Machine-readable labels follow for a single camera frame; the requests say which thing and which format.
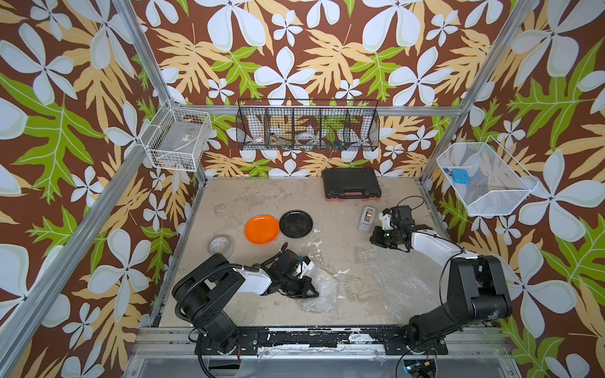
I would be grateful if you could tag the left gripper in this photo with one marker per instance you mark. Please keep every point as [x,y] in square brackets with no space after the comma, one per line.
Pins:
[305,285]

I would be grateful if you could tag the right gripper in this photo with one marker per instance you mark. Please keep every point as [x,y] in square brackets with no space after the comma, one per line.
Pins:
[375,237]

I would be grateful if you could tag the clear bubble wrap sheet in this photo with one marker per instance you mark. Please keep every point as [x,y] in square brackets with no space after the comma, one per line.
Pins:
[327,287]

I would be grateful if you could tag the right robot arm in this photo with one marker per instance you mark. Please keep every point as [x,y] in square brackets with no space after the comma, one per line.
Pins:
[476,286]

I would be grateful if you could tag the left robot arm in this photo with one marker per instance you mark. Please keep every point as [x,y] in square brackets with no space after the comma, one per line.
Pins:
[202,295]

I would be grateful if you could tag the white tape dispenser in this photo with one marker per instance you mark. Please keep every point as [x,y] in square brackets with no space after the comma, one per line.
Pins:
[367,219]

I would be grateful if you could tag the orange plate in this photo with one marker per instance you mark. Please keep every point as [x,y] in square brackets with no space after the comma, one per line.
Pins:
[262,229]

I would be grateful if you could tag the black plate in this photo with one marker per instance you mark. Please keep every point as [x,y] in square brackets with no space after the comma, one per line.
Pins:
[296,224]

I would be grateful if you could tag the black plastic case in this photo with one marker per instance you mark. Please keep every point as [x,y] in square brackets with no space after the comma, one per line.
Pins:
[350,183]

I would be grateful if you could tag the blue object in basket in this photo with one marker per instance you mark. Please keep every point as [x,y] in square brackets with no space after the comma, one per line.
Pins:
[460,176]

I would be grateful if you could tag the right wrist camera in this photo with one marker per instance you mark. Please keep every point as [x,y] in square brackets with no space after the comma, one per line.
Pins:
[397,217]

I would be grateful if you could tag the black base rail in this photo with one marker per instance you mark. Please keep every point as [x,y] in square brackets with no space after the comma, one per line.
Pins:
[391,340]

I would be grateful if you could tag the white wire basket right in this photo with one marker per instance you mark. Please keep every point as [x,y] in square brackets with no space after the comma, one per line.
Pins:
[499,182]

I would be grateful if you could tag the white wire basket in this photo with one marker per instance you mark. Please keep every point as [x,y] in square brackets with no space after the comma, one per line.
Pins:
[499,182]
[176,138]

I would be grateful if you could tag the black wire basket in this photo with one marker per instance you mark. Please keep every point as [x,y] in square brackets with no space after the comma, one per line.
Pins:
[307,124]

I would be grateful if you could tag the white wire basket left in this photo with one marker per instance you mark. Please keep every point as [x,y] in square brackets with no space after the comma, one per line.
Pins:
[176,138]

